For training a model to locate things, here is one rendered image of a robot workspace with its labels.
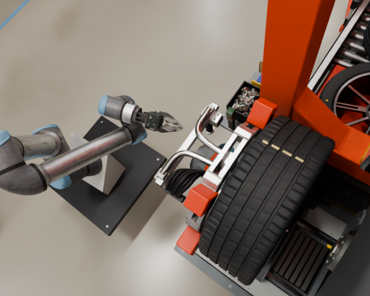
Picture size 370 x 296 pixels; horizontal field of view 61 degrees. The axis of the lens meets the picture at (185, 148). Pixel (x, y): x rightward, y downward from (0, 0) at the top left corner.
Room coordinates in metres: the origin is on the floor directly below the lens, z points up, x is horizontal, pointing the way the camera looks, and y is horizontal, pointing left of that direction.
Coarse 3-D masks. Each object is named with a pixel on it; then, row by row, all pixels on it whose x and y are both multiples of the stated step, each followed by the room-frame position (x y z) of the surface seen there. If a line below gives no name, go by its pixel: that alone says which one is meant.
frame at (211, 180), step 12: (240, 132) 0.43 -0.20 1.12; (252, 132) 0.42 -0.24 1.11; (228, 144) 0.41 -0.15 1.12; (240, 144) 0.39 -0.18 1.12; (216, 168) 0.35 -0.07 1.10; (228, 168) 0.33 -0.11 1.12; (204, 180) 0.33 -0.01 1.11; (216, 180) 0.31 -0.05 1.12; (192, 216) 0.26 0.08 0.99; (204, 216) 0.24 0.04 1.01
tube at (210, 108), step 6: (210, 108) 0.63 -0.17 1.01; (204, 114) 0.62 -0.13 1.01; (210, 114) 0.62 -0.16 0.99; (198, 120) 0.60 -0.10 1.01; (204, 120) 0.60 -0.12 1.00; (198, 126) 0.58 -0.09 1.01; (198, 132) 0.55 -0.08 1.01; (198, 138) 0.53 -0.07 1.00; (204, 138) 0.52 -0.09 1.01; (204, 144) 0.50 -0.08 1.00; (210, 144) 0.48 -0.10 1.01; (216, 150) 0.45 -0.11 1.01
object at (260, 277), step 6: (300, 210) 0.20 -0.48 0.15; (300, 216) 0.17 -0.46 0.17; (294, 222) 0.15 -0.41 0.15; (288, 228) 0.13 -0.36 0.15; (288, 234) 0.10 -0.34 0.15; (282, 240) 0.09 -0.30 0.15; (282, 246) 0.06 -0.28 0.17; (276, 252) 0.04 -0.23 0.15; (270, 258) 0.03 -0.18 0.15; (270, 264) 0.00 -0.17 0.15; (264, 270) -0.02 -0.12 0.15; (258, 276) -0.03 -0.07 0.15; (264, 276) -0.05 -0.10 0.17
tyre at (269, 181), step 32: (288, 128) 0.37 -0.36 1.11; (256, 160) 0.29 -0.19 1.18; (288, 160) 0.25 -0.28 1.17; (320, 160) 0.21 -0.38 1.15; (224, 192) 0.25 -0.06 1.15; (256, 192) 0.20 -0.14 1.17; (288, 192) 0.16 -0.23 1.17; (224, 224) 0.16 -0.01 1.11; (256, 224) 0.12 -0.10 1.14; (288, 224) 0.08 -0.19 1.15; (224, 256) 0.08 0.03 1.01; (256, 256) 0.04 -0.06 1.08
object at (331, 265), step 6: (348, 234) -0.02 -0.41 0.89; (354, 234) -0.03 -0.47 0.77; (342, 240) -0.03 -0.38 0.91; (348, 240) -0.04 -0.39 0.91; (342, 246) -0.05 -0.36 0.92; (342, 252) -0.06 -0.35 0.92; (330, 258) -0.07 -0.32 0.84; (336, 258) -0.07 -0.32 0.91; (330, 264) -0.08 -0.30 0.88; (336, 264) -0.09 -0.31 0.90
